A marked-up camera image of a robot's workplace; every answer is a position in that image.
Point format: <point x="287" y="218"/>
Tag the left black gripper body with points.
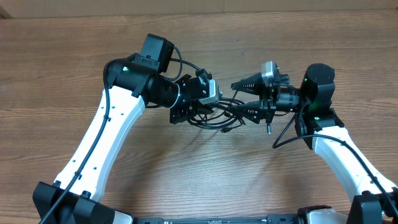
<point x="180" y="111"/>

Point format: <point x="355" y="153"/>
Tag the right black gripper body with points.
<point x="270" y="103"/>

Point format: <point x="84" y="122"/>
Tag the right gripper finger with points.
<point x="253" y="111"/>
<point x="253" y="85"/>

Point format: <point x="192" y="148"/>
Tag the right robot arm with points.
<point x="373" y="197"/>

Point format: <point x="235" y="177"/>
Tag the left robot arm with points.
<point x="130" y="84"/>

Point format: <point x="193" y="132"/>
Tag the brown cardboard backdrop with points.
<point x="22" y="9"/>

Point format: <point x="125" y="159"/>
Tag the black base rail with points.
<point x="269" y="219"/>

